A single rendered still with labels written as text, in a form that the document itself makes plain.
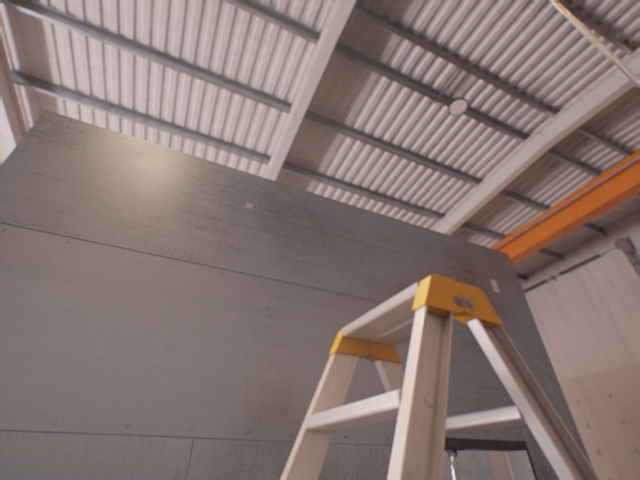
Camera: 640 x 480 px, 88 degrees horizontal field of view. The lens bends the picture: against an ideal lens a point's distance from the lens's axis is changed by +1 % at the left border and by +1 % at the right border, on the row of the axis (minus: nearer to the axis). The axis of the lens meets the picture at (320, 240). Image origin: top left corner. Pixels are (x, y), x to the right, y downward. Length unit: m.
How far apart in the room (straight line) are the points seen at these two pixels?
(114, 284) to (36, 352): 0.27
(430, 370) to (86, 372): 0.94
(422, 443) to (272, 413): 0.74
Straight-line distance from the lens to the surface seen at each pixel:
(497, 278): 2.28
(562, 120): 8.66
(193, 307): 1.26
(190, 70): 7.19
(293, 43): 6.85
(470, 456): 6.14
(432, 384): 0.61
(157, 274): 1.31
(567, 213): 9.22
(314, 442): 0.82
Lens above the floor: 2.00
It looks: 36 degrees up
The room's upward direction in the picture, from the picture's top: straight up
